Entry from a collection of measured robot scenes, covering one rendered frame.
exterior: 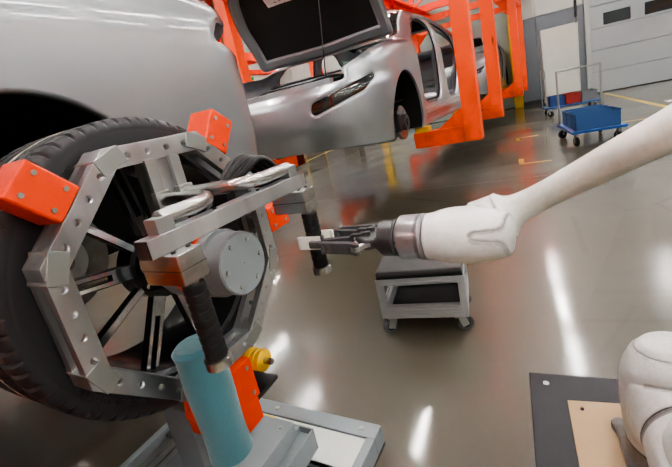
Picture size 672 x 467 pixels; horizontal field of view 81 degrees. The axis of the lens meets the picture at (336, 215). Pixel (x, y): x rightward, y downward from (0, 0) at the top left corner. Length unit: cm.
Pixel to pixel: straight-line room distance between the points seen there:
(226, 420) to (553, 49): 1169
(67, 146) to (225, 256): 35
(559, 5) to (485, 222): 1315
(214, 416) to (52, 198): 47
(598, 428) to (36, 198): 119
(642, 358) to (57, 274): 100
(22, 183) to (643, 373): 106
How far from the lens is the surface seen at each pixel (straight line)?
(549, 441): 112
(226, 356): 69
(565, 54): 1207
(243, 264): 81
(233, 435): 89
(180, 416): 120
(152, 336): 100
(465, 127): 424
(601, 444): 113
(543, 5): 1376
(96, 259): 147
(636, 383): 93
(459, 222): 72
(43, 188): 77
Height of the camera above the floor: 110
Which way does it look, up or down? 15 degrees down
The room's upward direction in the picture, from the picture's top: 12 degrees counter-clockwise
